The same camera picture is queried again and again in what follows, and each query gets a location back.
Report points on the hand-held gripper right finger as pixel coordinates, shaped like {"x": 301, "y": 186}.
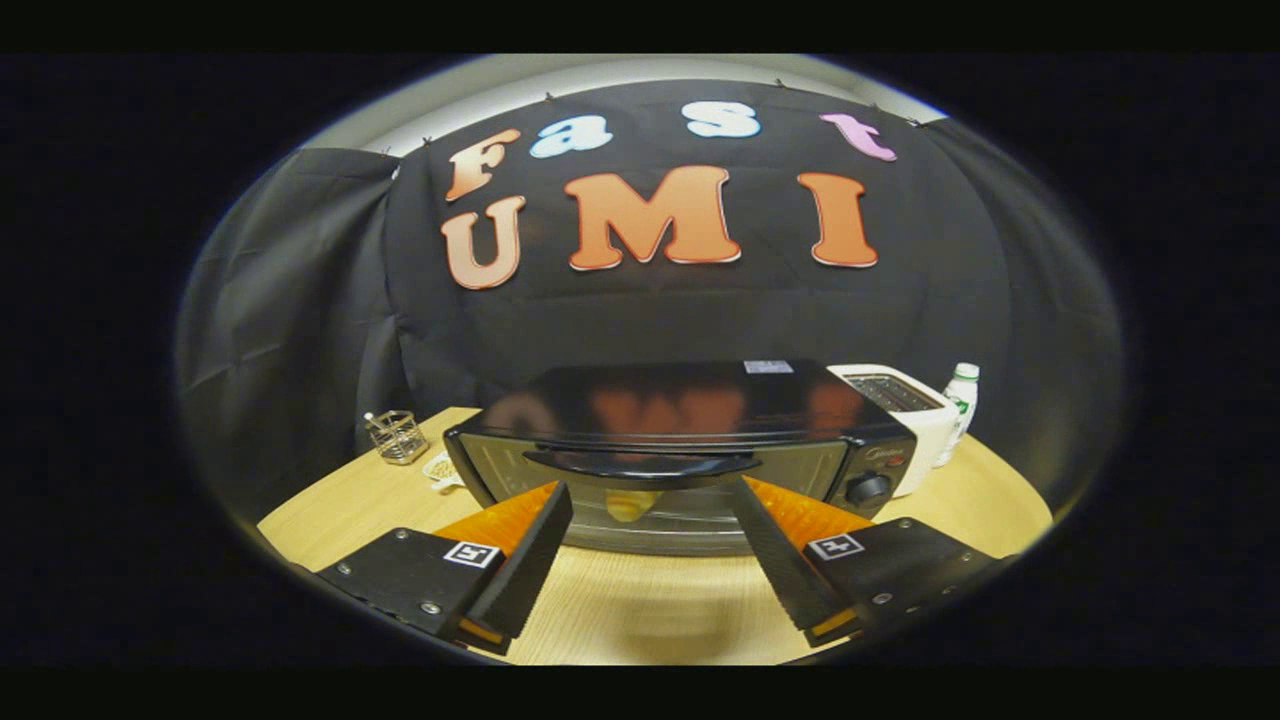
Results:
{"x": 785, "y": 570}

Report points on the white slot toaster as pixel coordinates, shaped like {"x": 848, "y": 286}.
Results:
{"x": 925, "y": 430}

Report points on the golden croissant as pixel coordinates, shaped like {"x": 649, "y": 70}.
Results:
{"x": 630, "y": 505}

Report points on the white bottle green label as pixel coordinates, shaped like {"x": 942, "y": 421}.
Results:
{"x": 960, "y": 405}

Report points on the small white dish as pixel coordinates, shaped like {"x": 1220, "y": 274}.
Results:
{"x": 440, "y": 468}

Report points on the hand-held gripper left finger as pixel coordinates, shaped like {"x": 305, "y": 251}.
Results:
{"x": 525, "y": 575}

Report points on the black toaster oven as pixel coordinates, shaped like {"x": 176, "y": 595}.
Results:
{"x": 680, "y": 400}

